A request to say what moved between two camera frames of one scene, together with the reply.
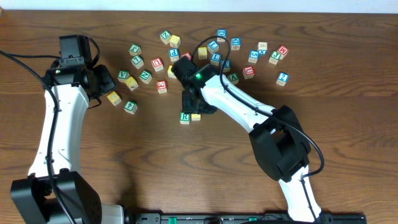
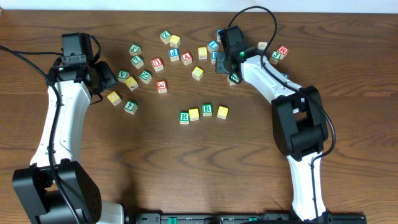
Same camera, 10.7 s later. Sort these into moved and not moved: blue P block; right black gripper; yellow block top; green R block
Moved: right black gripper
Not moved: blue P block; green R block; yellow block top
